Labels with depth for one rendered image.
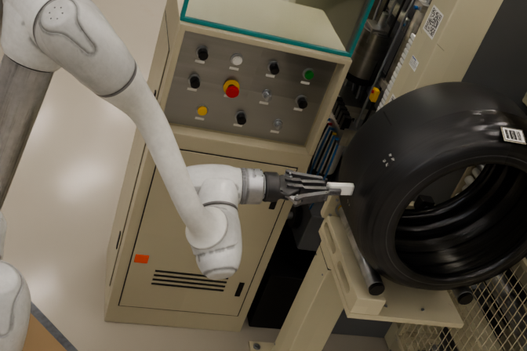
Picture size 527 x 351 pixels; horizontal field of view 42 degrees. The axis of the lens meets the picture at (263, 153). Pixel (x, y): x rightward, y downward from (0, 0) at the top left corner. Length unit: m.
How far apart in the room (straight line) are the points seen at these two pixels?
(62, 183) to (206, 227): 1.91
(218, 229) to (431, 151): 0.53
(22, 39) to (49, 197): 1.96
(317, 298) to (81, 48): 1.46
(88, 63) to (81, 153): 2.35
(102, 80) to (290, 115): 1.10
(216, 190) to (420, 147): 0.49
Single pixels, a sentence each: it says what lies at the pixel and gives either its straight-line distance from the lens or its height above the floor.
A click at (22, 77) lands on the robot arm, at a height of 1.35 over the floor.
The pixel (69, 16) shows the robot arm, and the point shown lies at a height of 1.55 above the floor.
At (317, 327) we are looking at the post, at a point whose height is 0.34.
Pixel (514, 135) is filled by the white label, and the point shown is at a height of 1.43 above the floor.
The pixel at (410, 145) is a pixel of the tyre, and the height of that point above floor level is 1.33.
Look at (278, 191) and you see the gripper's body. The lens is 1.66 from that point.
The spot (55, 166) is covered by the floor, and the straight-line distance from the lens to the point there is 3.44.
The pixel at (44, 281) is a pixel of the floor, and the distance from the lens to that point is 2.86.
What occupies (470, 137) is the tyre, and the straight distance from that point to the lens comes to 1.66.
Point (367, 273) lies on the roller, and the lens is 1.90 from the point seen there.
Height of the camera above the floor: 2.05
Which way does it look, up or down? 31 degrees down
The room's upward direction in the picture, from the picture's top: 20 degrees clockwise
